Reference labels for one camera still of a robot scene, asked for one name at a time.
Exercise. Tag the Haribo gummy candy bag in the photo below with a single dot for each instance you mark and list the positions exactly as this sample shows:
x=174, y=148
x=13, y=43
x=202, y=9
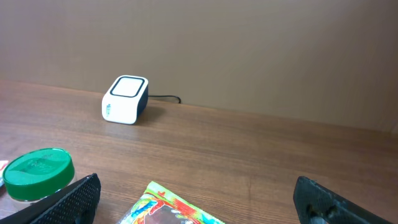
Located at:
x=160, y=205

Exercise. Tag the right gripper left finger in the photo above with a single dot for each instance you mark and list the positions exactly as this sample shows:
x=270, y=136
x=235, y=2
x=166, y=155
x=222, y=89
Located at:
x=75, y=204

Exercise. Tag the white barcode scanner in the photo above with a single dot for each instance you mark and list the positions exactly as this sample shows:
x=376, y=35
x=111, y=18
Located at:
x=125, y=100

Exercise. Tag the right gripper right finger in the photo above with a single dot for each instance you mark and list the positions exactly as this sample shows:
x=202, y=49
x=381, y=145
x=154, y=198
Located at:
x=315, y=203

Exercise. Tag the green lid jar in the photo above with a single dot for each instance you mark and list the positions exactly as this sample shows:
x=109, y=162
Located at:
x=38, y=174

